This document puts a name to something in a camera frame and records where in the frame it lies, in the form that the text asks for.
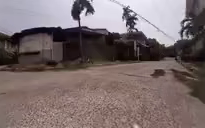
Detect overhead wires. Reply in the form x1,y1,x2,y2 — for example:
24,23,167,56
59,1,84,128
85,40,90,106
0,0,177,42

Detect worn grey concrete road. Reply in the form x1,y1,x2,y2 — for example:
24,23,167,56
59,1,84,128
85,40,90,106
0,58,205,128

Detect cluster of trees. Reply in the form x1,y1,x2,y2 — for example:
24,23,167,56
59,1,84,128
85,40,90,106
174,6,205,63

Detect row of houses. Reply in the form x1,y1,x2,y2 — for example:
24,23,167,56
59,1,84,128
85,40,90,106
113,30,168,62

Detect tall palm tree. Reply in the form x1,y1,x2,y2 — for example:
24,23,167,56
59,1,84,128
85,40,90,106
70,0,96,63

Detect grey concrete building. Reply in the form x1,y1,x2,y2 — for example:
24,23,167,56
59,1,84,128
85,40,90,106
11,26,66,66

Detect grass and dirt verge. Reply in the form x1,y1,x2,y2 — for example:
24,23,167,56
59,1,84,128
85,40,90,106
0,59,142,73

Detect muddy puddle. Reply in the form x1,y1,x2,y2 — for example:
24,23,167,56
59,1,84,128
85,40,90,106
150,68,167,79

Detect tall pale building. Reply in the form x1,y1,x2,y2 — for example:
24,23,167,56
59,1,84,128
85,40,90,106
185,0,205,51

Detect wet dirt verge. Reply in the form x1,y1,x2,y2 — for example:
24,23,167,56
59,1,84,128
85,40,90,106
171,59,205,118

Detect dark low-roofed building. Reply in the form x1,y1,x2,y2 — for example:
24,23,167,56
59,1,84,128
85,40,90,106
63,26,116,63

